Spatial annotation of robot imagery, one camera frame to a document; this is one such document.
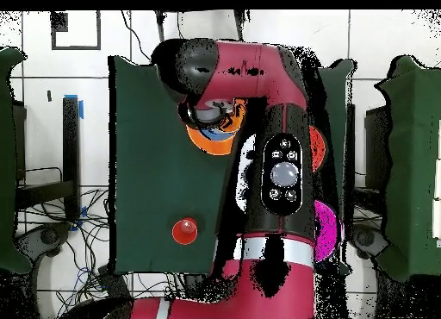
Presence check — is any shallow red-orange bowl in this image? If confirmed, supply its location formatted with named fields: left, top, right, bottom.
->
left=308, top=124, right=327, bottom=174

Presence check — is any dark green tablecloth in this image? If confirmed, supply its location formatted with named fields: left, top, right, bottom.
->
left=108, top=54, right=356, bottom=277

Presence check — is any tall red-orange cup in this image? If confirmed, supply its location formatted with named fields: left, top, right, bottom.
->
left=171, top=216, right=199, bottom=247

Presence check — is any large pink bowl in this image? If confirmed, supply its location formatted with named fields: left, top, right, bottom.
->
left=314, top=199, right=343, bottom=264

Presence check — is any black tripod leg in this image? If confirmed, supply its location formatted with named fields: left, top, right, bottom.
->
left=153, top=10, right=167, bottom=42
left=233, top=9, right=250, bottom=41

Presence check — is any blue tape piece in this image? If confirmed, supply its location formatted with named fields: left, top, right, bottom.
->
left=64, top=93, right=84, bottom=121

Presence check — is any black power box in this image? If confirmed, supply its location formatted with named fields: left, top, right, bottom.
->
left=96, top=263, right=132, bottom=299

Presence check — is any green cloth side table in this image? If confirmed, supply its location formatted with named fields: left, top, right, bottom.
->
left=0, top=47, right=33, bottom=275
left=374, top=54, right=441, bottom=283

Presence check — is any tangle of floor cables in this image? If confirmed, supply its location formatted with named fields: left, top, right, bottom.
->
left=16, top=185, right=187, bottom=319

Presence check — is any black table frame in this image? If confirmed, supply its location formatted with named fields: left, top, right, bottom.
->
left=13, top=96, right=82, bottom=223
left=345, top=103, right=388, bottom=227

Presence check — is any black square floor frame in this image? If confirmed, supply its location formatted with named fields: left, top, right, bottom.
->
left=50, top=10, right=102, bottom=52

